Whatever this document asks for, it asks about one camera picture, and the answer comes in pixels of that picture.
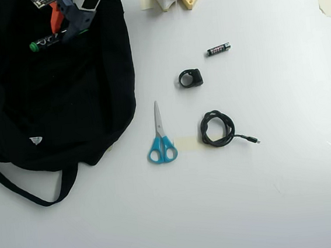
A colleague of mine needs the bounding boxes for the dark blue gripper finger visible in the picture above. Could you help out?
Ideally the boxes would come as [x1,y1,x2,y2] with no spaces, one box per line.
[59,25,91,45]

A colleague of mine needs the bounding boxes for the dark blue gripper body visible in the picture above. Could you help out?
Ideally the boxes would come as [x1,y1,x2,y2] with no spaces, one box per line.
[58,0,99,33]

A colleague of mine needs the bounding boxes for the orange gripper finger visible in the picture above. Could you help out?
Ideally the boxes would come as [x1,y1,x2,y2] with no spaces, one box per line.
[48,1,67,35]

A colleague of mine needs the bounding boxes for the green and black marker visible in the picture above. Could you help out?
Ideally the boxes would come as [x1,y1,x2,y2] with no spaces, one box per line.
[27,27,92,53]

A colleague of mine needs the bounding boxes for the black fabric bag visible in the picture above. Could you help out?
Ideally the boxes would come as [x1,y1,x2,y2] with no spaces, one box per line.
[0,0,148,212]

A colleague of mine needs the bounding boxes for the black AA battery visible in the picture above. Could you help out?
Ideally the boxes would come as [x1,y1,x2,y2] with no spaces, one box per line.
[205,41,233,58]

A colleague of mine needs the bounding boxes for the blue-handled scissors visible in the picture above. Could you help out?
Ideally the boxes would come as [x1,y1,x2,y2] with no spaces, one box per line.
[142,99,179,165]

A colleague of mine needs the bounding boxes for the black plastic ring clamp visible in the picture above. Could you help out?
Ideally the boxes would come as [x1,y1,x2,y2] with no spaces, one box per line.
[173,67,204,90]

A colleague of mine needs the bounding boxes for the coiled black USB cable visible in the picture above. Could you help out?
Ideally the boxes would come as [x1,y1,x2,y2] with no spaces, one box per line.
[198,105,261,150]

